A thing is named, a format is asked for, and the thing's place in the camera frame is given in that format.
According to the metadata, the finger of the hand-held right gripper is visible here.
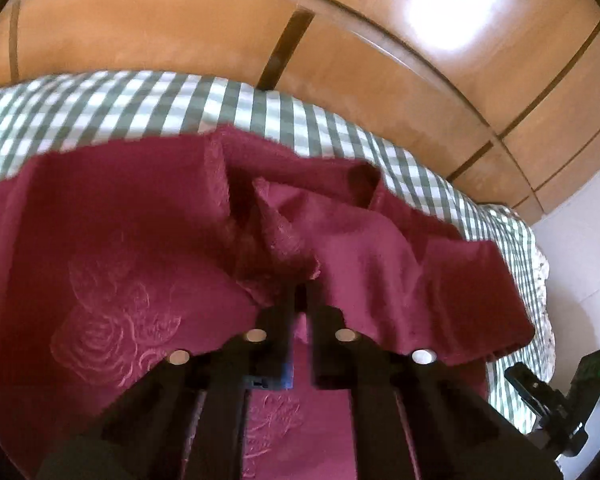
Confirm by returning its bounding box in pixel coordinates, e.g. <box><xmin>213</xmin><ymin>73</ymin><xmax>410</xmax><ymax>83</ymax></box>
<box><xmin>504</xmin><ymin>363</ymin><xmax>567</xmax><ymax>420</ymax></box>

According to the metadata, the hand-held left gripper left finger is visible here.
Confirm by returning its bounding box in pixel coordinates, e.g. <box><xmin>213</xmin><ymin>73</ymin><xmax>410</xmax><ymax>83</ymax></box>
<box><xmin>37</xmin><ymin>284</ymin><xmax>297</xmax><ymax>480</ymax></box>

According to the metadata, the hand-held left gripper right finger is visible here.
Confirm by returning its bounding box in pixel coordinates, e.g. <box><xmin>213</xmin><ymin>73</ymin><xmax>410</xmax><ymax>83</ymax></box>
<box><xmin>304</xmin><ymin>282</ymin><xmax>564</xmax><ymax>480</ymax></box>

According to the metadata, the maroon embroidered garment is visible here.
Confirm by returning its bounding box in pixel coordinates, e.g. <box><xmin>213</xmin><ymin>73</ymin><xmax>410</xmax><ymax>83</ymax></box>
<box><xmin>0</xmin><ymin>125</ymin><xmax>537</xmax><ymax>480</ymax></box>

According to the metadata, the green white checkered bedsheet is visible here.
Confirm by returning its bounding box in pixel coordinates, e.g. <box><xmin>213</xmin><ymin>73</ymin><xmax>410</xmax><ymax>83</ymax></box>
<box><xmin>0</xmin><ymin>71</ymin><xmax>553</xmax><ymax>433</ymax></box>

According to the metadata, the wooden wardrobe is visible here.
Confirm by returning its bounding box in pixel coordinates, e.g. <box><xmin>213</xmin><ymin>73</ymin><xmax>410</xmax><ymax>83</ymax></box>
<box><xmin>0</xmin><ymin>0</ymin><xmax>600</xmax><ymax>226</ymax></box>

